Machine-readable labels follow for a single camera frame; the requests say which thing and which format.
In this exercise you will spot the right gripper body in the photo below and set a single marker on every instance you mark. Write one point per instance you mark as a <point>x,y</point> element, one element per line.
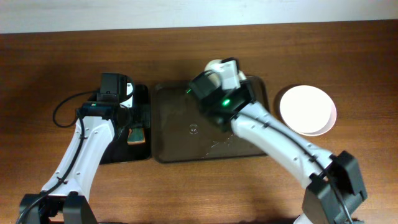
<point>202,90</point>

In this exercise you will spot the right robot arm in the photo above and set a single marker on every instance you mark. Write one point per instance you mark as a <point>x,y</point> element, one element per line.
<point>334,187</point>

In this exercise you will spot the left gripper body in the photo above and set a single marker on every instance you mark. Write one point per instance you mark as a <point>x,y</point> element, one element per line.
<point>137,116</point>

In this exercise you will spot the white plate front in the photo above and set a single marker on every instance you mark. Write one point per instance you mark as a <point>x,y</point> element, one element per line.
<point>326,127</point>

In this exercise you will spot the brown serving tray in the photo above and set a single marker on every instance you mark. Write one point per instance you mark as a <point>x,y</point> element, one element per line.
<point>181,134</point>

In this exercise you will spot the green orange sponge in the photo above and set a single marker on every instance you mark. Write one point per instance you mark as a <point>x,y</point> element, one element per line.
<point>136,136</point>

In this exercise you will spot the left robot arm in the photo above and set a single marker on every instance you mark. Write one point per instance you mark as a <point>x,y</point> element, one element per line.
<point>98,123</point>

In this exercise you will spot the black plastic tray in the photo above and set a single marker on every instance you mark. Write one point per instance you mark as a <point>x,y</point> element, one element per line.
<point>140,111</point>

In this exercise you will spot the white plate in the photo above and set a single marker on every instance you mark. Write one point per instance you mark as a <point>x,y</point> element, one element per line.
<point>298,98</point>
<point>326,127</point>
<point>213,76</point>

